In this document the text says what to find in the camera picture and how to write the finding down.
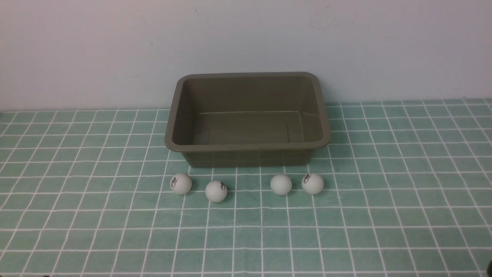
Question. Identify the logo ping-pong ball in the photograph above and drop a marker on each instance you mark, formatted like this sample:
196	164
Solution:
312	183
181	184

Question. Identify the olive plastic storage bin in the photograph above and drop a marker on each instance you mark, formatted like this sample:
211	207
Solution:
261	119

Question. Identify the white ping-pong ball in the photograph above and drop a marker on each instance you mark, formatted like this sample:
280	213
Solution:
216	191
281	184

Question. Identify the green checkered tablecloth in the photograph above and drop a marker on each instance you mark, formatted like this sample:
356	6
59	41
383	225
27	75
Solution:
407	193

